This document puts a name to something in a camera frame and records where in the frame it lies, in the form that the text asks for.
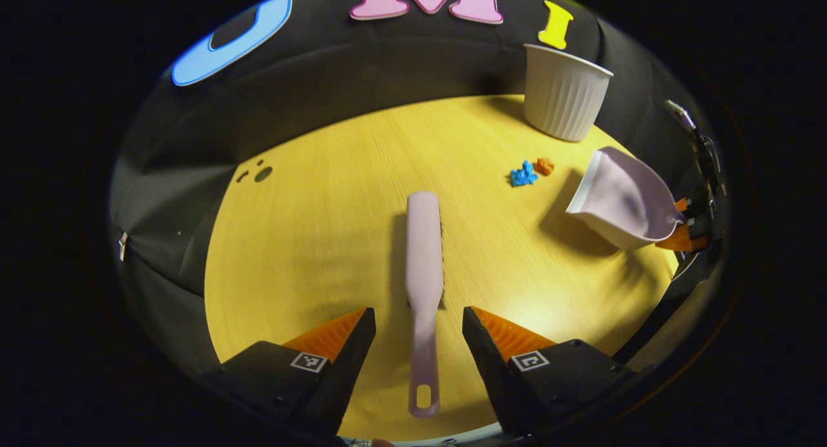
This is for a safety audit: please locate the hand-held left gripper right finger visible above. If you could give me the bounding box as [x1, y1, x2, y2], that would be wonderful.
[462, 306, 637, 438]

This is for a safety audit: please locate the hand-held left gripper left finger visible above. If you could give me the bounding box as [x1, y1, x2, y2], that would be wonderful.
[204, 307, 377, 438]

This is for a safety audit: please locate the black backdrop cloth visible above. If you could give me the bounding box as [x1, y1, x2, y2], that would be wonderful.
[107, 0, 724, 383]

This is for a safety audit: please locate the small pale pink broom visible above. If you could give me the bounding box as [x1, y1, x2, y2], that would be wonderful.
[406, 191, 446, 419]

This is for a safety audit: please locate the pale pink dustpan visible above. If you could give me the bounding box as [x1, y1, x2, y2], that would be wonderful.
[565, 146, 686, 251]

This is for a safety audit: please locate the white ribbed garbage bin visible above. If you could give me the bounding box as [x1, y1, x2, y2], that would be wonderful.
[522, 43, 614, 143]

